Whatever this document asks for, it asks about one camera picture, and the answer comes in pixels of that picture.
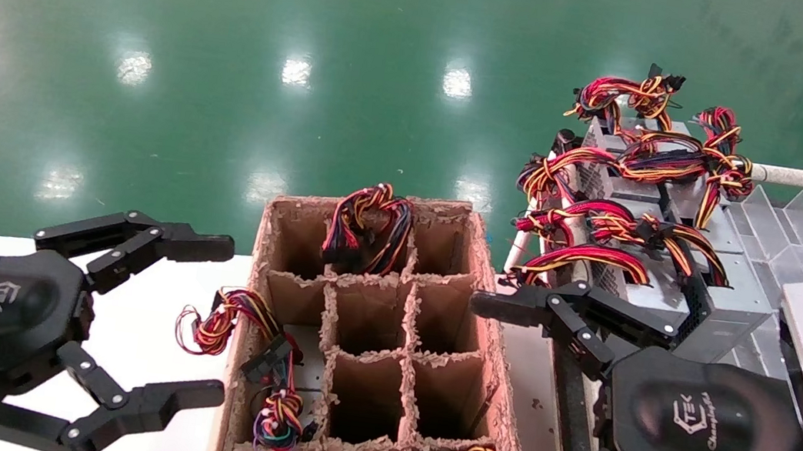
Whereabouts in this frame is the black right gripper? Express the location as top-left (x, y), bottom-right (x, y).
top-left (434, 262), bottom-right (803, 451)

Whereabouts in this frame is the brown divided cardboard box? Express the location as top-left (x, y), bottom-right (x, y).
top-left (209, 172), bottom-right (568, 451)

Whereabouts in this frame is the black pipe joint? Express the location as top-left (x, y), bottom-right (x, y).
top-left (551, 127), bottom-right (585, 159)

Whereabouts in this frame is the power supply, dark cable bundle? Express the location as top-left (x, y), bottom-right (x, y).
top-left (318, 176), bottom-right (420, 281)

